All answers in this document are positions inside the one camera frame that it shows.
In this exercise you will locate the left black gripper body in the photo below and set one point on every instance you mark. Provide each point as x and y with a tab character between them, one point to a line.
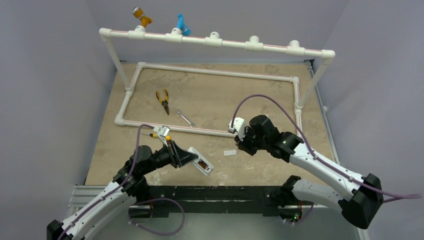
170	154

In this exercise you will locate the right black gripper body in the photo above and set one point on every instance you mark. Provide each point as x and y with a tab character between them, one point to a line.
244	140

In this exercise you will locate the white remote control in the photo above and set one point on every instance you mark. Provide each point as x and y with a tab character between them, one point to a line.
200	162

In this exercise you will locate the white battery compartment cover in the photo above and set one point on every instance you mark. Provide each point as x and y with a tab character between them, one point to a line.
230	152

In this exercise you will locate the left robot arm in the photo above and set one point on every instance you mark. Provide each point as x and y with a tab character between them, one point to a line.
128	187

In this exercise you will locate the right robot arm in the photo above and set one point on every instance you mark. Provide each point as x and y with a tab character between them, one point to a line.
356	197

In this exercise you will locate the silver open-end wrench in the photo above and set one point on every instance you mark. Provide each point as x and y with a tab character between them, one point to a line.
191	124

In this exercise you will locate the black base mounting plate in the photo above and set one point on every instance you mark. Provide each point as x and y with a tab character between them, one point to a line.
163	207

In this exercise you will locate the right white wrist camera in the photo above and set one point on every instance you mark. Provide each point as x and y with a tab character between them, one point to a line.
237	127

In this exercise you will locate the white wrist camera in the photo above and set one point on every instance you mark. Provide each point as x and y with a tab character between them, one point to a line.
237	127
164	131

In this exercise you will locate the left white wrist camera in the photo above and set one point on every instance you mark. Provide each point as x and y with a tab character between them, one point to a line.
164	131

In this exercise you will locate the yellow handled screwdriver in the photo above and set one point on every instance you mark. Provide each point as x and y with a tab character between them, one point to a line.
158	136

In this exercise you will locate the yellow handled pliers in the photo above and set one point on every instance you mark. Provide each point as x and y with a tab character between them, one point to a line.
164	101

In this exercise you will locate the white PVC pipe frame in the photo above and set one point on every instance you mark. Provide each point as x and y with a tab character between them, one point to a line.
213	40

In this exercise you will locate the aluminium extrusion rail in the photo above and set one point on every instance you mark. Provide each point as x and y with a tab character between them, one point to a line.
263	195

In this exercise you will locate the blue hose nozzle fitting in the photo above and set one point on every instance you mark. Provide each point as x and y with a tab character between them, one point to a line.
181	25

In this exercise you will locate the orange hose nozzle fitting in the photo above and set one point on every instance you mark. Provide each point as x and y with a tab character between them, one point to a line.
139	14

